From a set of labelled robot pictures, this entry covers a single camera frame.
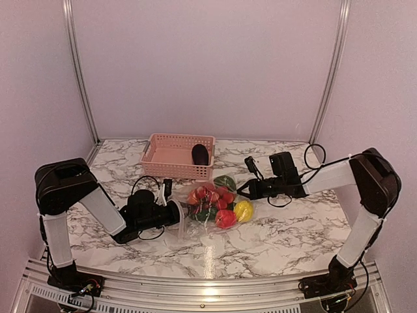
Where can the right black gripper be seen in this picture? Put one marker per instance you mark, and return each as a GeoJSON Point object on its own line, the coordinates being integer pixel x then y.
{"type": "Point", "coordinates": [255, 193]}

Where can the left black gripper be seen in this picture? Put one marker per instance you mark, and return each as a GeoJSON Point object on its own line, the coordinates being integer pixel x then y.
{"type": "Point", "coordinates": [174, 212]}

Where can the green fake vegetable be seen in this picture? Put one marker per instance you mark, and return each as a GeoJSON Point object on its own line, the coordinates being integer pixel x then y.
{"type": "Point", "coordinates": [225, 181]}

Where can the yellow fake lemon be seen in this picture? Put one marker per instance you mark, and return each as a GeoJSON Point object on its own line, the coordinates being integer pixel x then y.
{"type": "Point", "coordinates": [243, 211]}

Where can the red fake strawberries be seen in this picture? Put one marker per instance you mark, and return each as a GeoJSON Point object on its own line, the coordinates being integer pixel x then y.
{"type": "Point", "coordinates": [209, 197]}

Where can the red fake tomato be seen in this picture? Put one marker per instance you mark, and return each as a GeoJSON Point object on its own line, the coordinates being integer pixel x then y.
{"type": "Point", "coordinates": [225, 219]}

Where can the clear zip top bag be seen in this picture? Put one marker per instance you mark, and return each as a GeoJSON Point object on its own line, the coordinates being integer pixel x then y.
{"type": "Point", "coordinates": [192, 229]}

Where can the red fake pepper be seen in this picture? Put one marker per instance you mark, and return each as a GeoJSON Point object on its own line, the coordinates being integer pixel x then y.
{"type": "Point", "coordinates": [194, 197]}

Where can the purple fake eggplant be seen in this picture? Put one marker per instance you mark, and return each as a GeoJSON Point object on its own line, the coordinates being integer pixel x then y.
{"type": "Point", "coordinates": [200, 155]}

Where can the green fake cucumber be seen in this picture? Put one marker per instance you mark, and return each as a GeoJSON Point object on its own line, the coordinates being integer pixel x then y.
{"type": "Point", "coordinates": [204, 215]}

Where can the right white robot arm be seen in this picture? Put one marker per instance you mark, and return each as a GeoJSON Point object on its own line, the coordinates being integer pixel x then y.
{"type": "Point", "coordinates": [377, 183]}

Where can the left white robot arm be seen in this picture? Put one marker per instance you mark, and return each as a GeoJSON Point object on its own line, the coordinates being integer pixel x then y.
{"type": "Point", "coordinates": [61, 185]}

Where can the pink perforated plastic basket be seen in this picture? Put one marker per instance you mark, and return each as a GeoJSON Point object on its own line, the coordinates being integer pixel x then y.
{"type": "Point", "coordinates": [170, 155]}

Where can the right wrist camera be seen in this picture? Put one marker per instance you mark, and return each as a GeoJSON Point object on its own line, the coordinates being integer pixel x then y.
{"type": "Point", "coordinates": [252, 168]}

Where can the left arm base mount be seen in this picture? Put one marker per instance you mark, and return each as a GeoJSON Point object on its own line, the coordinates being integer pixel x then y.
{"type": "Point", "coordinates": [70, 279]}

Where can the front aluminium rail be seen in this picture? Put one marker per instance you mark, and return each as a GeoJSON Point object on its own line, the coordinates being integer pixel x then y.
{"type": "Point", "coordinates": [133, 293]}

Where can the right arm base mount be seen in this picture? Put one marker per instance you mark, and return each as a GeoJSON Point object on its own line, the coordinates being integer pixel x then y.
{"type": "Point", "coordinates": [338, 279]}

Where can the right aluminium frame post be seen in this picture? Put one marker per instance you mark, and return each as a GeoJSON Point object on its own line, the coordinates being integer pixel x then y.
{"type": "Point", "coordinates": [337, 54]}

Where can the aluminium frame post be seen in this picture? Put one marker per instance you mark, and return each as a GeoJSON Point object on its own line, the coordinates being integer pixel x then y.
{"type": "Point", "coordinates": [76, 61]}
{"type": "Point", "coordinates": [337, 54]}

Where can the left aluminium frame post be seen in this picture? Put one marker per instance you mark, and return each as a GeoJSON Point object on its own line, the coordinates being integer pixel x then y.
{"type": "Point", "coordinates": [76, 61]}

